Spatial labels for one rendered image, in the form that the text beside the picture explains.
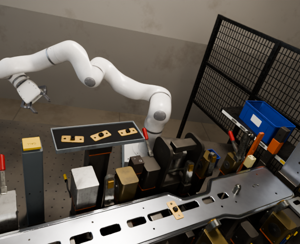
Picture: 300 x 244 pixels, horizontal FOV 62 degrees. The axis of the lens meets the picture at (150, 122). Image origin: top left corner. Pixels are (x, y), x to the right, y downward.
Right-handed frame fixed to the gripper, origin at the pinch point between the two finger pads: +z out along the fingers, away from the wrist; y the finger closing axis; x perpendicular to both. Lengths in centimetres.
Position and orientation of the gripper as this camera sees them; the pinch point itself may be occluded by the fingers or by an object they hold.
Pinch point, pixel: (41, 105)
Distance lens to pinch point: 144.4
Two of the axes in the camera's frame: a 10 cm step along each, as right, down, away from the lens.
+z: 6.7, 7.4, -0.7
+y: -7.4, 6.7, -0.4
